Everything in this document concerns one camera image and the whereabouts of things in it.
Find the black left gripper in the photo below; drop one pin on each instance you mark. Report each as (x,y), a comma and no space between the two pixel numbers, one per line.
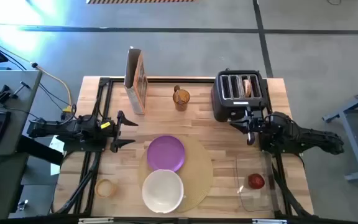
(112,130)

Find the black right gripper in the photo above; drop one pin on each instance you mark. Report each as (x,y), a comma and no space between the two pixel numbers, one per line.
(255,121)

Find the bagel half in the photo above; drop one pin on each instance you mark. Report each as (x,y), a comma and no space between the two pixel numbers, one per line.
(246,88)

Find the red apple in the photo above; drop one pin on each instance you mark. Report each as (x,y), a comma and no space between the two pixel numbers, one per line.
(256,181)

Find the orange cereal box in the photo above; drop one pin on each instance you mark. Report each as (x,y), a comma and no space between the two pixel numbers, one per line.
(138,84)

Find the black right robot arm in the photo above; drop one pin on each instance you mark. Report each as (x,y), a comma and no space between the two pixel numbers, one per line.
(291,133)

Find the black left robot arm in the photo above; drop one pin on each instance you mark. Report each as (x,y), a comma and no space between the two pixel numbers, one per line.
(73,127)

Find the yellow tag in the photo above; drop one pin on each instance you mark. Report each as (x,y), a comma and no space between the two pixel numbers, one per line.
(105,125)

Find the black four-slot toaster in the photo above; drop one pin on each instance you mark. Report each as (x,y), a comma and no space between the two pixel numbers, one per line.
(228,105)

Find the purple plate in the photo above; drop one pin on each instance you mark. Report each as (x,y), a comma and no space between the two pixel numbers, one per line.
(166,153)

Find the small orange cup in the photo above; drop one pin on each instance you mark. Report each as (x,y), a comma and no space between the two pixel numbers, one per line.
(105,188)

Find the round woven straw placemat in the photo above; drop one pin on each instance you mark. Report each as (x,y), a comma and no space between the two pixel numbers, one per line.
(197,168)

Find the amber faceted glass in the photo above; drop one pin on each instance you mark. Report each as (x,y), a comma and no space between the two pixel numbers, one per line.
(181,101)

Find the white paper sheet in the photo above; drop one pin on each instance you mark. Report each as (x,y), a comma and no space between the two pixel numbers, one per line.
(56,145)

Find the white bowl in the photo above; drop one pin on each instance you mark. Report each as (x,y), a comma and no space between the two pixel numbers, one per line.
(163,191)

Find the grey desk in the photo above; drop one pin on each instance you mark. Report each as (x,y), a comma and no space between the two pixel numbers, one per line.
(20,105)

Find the black aluminium table frame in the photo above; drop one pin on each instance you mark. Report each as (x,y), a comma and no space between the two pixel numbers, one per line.
(172,80)

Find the grey metal table frame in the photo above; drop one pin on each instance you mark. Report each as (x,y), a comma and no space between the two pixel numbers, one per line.
(357,149)

